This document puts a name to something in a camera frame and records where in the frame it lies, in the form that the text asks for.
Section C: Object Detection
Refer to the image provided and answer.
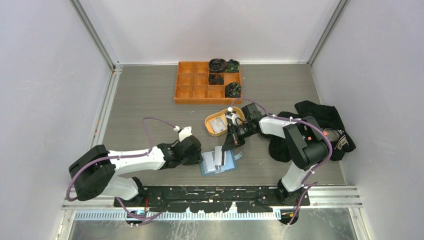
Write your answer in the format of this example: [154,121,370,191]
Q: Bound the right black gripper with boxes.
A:
[222,121,256,153]

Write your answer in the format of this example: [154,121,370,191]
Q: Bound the thin white card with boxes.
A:
[213,146,225,166]

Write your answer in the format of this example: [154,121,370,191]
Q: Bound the blue leather card holder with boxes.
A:
[200,150,243,177]

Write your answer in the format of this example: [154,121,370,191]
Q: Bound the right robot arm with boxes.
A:
[221,103,333,206]

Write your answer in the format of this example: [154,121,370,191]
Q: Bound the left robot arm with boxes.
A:
[66,135,203,207]

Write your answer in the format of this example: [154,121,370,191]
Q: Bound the grey card in tray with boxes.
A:
[209,117,227,134]

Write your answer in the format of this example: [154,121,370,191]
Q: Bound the oval wooden tray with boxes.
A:
[204,109,228,137]

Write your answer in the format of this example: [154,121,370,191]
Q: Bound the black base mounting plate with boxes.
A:
[113,185,310,214]

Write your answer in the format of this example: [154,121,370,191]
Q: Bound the dark rolled sock middle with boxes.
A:
[208,73,224,85]

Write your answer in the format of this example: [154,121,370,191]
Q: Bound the dark rolled sock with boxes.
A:
[208,58,228,73]
[208,73,224,85]

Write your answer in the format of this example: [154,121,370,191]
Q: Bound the orange compartment organizer tray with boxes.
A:
[173,61,243,105]

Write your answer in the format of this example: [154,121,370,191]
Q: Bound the green rolled sock top right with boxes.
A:
[225,59,240,73]

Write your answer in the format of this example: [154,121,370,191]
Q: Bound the dark rolled sock top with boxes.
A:
[208,58,228,73]

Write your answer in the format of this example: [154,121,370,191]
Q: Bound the black garment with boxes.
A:
[263,100,356,163]

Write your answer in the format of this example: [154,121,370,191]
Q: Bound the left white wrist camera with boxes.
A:
[173,125,193,142]

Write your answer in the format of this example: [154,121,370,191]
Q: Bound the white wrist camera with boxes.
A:
[173,125,193,142]
[225,107,244,126]

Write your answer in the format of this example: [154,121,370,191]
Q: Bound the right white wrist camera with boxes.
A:
[225,107,244,126]

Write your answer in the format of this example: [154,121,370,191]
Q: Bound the aluminium frame rail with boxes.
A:
[62,185,363,225]

